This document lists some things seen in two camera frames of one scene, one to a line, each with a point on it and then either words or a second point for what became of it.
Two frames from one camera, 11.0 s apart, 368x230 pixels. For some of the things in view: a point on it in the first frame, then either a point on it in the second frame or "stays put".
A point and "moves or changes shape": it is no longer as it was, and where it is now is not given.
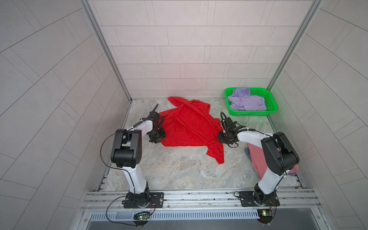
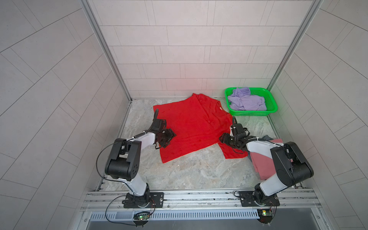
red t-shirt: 190,123 moves or changes shape
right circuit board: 266,215 stays put
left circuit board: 141,216 stays put
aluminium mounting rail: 200,200 stays put
